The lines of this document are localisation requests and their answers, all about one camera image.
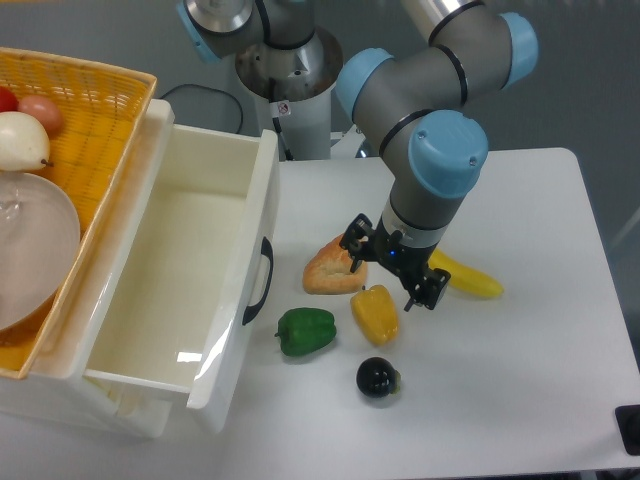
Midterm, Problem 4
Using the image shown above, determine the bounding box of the dark purple eggplant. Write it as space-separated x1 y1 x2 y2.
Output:
356 357 401 399

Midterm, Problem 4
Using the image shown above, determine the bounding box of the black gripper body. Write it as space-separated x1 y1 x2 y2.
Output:
369 222 435 286

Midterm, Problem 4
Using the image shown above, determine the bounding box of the black corner object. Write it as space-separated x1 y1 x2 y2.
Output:
615 404 640 456

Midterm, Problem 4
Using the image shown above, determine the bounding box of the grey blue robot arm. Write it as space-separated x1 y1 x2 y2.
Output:
177 1 539 309

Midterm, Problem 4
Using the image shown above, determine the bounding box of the black cable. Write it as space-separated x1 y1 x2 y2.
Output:
158 83 245 135

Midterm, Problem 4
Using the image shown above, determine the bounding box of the white pear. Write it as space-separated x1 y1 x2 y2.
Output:
0 111 52 172

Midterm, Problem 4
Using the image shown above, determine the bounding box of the yellow woven basket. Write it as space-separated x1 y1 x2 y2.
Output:
1 48 156 380

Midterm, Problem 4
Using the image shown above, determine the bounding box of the yellow banana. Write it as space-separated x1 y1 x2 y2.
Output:
429 249 504 299

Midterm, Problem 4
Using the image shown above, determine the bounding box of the white drawer cabinet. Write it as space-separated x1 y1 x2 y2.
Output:
1 100 175 438

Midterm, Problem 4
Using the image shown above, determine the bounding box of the red tomato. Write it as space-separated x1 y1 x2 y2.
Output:
0 86 19 113

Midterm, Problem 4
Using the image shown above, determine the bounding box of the white plastic drawer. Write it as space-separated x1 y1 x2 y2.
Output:
84 126 279 438

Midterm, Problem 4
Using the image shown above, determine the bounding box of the yellow bell pepper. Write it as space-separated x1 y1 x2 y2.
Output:
350 285 399 346

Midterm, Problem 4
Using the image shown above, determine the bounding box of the bread loaf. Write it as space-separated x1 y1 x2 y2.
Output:
302 235 368 295

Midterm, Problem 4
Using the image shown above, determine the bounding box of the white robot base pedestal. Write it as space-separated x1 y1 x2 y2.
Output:
235 27 343 160

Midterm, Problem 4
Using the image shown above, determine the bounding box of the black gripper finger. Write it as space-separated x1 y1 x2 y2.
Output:
339 213 373 273
403 267 451 311

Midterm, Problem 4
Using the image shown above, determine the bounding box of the green bell pepper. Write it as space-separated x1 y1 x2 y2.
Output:
274 307 337 357

